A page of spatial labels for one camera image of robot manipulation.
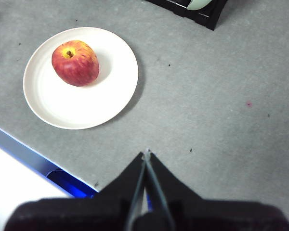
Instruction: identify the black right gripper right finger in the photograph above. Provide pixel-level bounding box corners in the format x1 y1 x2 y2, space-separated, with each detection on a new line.
134 152 289 231

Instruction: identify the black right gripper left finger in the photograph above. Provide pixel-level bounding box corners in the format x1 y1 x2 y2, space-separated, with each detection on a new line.
4 151 147 231

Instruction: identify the pale yellow plate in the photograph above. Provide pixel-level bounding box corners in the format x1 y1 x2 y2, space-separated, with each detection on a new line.
23 26 139 130

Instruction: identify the red apple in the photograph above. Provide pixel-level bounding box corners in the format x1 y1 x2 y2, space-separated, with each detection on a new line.
51 40 100 87

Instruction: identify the black plate rack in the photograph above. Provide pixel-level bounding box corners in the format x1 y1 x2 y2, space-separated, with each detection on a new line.
144 0 228 31

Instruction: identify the pale green plate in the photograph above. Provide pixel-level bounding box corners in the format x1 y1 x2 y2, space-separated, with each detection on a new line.
186 0 211 11

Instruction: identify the silver table edge trim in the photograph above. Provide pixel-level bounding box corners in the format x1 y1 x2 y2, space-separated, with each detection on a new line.
0 124 101 199

